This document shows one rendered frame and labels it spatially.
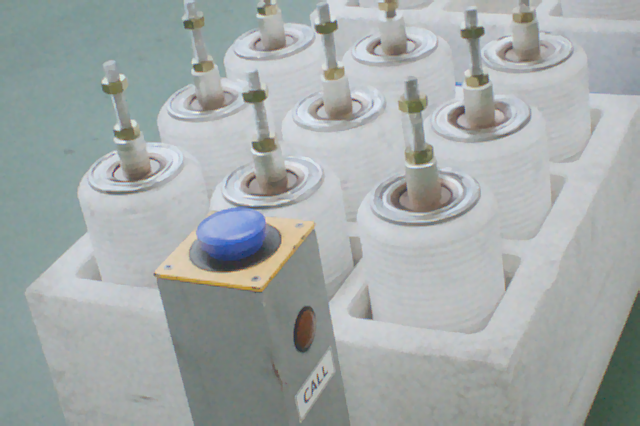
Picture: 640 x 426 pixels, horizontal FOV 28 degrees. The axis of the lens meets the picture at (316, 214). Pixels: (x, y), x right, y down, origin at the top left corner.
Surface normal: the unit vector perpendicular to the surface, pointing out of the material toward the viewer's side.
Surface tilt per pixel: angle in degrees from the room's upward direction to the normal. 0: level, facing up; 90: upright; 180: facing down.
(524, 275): 0
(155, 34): 0
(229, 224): 0
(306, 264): 90
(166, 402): 90
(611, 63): 90
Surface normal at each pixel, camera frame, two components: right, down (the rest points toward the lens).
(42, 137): -0.15, -0.85
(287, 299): 0.90, 0.10
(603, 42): -0.47, 0.51
